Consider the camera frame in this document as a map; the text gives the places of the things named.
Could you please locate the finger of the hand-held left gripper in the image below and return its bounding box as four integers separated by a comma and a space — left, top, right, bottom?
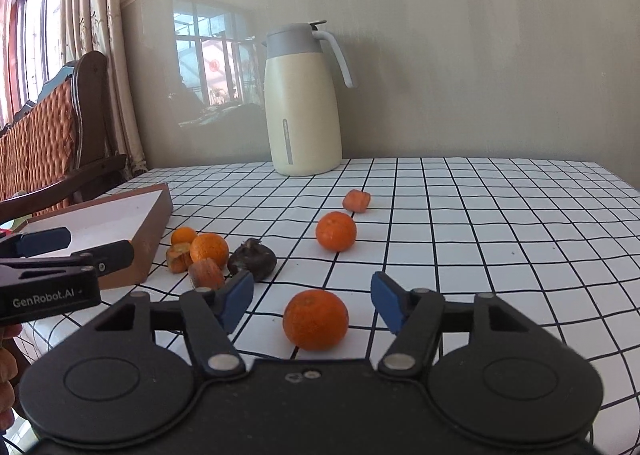
0, 240, 135, 282
0, 227, 71, 258

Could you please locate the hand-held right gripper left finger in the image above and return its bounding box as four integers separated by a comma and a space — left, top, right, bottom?
95, 271, 256, 380

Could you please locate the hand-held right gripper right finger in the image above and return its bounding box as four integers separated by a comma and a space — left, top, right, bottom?
370, 271, 533, 380

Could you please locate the dark water chestnut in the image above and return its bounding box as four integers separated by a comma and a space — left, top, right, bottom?
227, 238, 277, 282

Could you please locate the brown-edged white tray box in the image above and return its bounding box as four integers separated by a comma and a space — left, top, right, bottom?
10, 184, 174, 289

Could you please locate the large orange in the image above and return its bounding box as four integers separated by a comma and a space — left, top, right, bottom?
283, 289, 349, 352

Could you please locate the person's left hand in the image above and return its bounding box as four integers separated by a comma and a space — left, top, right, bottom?
0, 325, 23, 431

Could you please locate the orange carrot piece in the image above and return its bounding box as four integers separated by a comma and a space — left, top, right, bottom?
188, 258, 226, 292
343, 189, 372, 213

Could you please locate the small orange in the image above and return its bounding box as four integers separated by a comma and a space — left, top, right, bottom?
171, 227, 199, 248

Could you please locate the wooden woven-back sofa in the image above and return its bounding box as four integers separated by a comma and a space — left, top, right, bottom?
0, 51, 128, 226

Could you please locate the white checked tablecloth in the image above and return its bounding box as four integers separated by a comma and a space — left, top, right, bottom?
22, 157, 640, 411

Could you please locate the cream thermos jug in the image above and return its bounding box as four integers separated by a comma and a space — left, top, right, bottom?
262, 20, 354, 177

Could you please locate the red-framed window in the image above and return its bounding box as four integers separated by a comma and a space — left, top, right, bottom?
0, 0, 68, 128

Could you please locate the beige embroidered curtain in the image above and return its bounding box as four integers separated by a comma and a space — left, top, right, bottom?
50, 0, 148, 180

